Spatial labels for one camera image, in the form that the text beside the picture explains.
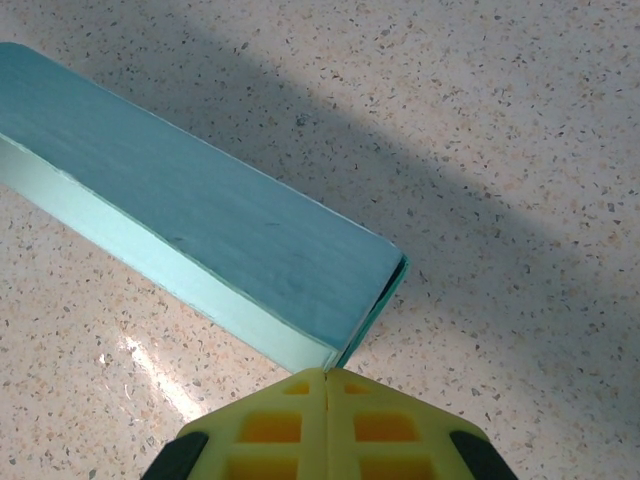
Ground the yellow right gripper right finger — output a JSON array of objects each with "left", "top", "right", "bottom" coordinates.
[{"left": 324, "top": 368, "right": 519, "bottom": 480}]

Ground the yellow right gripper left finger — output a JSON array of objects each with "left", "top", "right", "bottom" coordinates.
[{"left": 147, "top": 367, "right": 328, "bottom": 480}]

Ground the light teal paper box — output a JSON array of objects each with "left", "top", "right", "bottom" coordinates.
[{"left": 0, "top": 42, "right": 414, "bottom": 374}]

